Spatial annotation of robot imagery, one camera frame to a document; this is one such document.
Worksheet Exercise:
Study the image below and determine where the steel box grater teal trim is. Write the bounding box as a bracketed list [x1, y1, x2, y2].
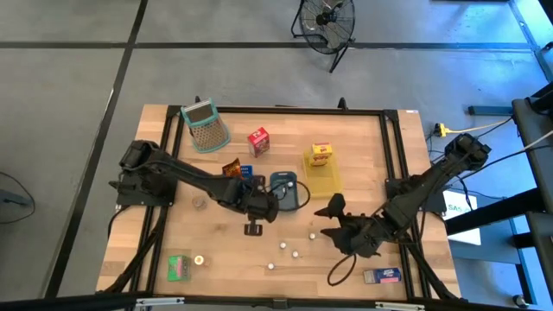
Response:
[180, 98, 232, 154]

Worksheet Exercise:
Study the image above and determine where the black aluminium table frame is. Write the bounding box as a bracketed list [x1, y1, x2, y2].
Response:
[0, 95, 553, 311]

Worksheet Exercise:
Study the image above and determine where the yellow extension cord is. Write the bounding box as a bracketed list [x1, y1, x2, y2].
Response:
[434, 117, 515, 138]

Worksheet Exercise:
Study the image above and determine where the yellow plastic bin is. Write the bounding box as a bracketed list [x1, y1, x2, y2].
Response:
[302, 149, 344, 200]

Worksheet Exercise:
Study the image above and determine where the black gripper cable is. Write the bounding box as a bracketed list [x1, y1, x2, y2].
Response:
[327, 252, 359, 288]
[258, 179, 311, 213]

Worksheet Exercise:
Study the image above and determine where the red Froot Loops cereal box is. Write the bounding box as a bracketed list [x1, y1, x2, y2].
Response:
[246, 126, 271, 158]

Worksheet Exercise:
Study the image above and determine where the white sign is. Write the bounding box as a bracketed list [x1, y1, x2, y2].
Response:
[442, 189, 482, 246]

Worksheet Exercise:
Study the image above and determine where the yellow Corn Pops cereal box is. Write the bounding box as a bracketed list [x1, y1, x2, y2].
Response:
[308, 142, 334, 168]

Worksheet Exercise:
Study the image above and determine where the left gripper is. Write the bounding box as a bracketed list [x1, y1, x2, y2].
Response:
[236, 189, 281, 237]

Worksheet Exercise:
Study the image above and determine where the black floor cable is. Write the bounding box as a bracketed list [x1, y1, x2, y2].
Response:
[0, 171, 36, 225]

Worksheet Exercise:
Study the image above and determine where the black floor fan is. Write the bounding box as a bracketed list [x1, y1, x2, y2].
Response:
[289, 0, 357, 74]

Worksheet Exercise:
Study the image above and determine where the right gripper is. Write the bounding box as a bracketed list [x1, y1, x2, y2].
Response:
[314, 193, 392, 259]

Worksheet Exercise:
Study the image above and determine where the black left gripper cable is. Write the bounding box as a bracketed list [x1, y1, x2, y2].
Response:
[258, 179, 311, 213]

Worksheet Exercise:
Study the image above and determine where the dark neighbouring workbench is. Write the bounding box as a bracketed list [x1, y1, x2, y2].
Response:
[511, 81, 553, 311]

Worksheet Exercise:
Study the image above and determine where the black steel beam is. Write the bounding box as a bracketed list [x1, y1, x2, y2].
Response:
[444, 186, 546, 237]

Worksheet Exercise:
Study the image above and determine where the white frame bracket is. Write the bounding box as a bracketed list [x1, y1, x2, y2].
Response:
[374, 301, 427, 311]
[136, 296, 186, 308]

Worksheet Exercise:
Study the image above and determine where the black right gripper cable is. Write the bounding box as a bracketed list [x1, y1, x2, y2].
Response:
[327, 252, 359, 288]

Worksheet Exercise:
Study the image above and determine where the brown taco seasoning packet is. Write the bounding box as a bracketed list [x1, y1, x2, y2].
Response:
[221, 157, 243, 179]

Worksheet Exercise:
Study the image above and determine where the grey floor object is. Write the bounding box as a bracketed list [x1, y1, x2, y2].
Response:
[0, 188, 27, 206]

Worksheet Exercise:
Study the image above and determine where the teal plastic bin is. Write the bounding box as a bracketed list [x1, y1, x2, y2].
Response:
[270, 170, 300, 213]

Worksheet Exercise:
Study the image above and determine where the green Apple Jacks cereal box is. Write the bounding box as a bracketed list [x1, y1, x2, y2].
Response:
[167, 254, 193, 283]

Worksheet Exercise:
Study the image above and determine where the blue Frosted Flakes cereal box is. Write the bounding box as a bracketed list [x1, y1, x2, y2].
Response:
[363, 266, 404, 285]

